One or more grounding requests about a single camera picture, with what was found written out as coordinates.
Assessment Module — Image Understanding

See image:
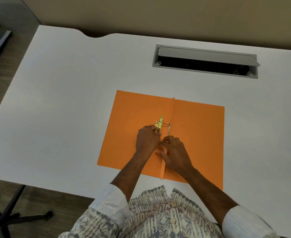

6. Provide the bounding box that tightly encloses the person's right hand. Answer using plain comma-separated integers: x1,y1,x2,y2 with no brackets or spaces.
156,136,195,175

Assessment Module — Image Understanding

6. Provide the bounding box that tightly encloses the grey cable port lid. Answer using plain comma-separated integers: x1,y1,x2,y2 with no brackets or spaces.
158,46,261,67

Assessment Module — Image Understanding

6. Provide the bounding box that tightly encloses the black office chair base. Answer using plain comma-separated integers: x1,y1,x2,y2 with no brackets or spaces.
0,184,54,238

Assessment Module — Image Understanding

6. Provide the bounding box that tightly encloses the orange paper file folder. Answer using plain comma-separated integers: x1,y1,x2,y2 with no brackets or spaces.
97,90,225,191

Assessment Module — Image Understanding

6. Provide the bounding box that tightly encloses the person's right forearm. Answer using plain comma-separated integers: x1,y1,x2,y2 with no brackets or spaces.
184,167,241,222

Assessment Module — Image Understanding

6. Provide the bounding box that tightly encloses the gold metal fastener bar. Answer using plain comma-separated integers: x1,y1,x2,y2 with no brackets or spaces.
155,115,164,134

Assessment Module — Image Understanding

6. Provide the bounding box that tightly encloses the grey desk cable port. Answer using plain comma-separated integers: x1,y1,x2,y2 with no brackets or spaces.
152,44,261,79

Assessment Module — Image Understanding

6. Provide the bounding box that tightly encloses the person's left forearm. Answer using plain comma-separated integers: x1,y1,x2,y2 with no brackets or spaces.
110,149,149,197

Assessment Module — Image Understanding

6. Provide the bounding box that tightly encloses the person's left hand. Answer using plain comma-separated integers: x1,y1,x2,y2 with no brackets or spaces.
135,125,162,155

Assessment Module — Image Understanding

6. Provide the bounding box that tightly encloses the patterned white grey shirt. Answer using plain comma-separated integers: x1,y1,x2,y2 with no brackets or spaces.
67,184,284,238

